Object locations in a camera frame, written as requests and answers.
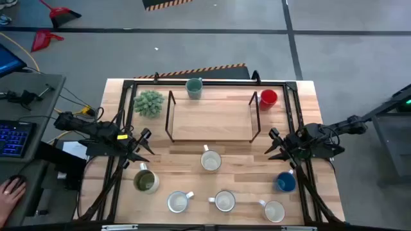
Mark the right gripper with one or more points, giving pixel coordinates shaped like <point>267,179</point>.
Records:
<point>289,142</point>

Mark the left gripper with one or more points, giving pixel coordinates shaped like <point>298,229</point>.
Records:
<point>128,142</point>

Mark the olive green mug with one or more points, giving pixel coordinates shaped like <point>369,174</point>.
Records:
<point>146,183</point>

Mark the white mug grey diamonds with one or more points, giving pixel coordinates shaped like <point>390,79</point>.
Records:
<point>273,211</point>

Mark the white mug red pattern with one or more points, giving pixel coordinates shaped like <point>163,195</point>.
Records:
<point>178,202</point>

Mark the white mug blue pattern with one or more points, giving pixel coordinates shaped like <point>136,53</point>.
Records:
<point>224,201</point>

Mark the teal mug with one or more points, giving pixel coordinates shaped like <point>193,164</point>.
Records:
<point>194,88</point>

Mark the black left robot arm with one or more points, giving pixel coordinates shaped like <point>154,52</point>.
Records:
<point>96,128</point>

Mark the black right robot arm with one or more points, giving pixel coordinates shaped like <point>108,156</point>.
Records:
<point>316,131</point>

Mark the artificial plant patterned pot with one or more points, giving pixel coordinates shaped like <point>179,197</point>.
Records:
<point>148,103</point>

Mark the white paper sheet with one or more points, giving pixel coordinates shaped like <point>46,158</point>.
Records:
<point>75,149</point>

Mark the yellow power plug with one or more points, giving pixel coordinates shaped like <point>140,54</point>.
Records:
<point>86,110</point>

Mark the wooden shelf black legs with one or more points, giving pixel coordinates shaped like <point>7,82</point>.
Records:
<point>212,118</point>

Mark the black table clamp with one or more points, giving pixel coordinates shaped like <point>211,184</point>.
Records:
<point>256,77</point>
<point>156,77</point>

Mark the hazard striped black mat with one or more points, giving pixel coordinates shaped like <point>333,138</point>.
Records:
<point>224,73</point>
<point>160,3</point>

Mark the dark metal stand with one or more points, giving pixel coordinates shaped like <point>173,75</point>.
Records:
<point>395,134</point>

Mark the black computer mouse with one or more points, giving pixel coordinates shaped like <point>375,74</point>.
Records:
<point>17,177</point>

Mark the backlit black keyboard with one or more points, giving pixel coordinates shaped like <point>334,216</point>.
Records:
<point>14,139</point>

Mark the black clamp tool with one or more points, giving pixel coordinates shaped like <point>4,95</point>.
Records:
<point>24,96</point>

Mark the grey side desk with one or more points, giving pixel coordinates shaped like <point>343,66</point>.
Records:
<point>13,115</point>

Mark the person's left hand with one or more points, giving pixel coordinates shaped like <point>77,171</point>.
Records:
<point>9,202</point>

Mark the red dustpan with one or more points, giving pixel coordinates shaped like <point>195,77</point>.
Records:
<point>41,40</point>

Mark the computer monitor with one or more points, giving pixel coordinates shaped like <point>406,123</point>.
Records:
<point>8,61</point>

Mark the person's shoe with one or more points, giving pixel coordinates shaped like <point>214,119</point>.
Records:
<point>8,2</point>
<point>4,20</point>

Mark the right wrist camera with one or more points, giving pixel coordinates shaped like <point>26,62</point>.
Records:
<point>274,133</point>

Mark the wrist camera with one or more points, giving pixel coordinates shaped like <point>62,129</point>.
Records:
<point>146,133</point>
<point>274,133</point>

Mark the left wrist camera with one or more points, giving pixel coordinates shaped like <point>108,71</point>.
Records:
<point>146,133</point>

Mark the silver metal bracket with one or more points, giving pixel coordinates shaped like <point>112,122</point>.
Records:
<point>298,228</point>
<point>118,228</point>

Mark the black aluminium table frame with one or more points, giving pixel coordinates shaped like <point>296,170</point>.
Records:
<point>224,83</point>

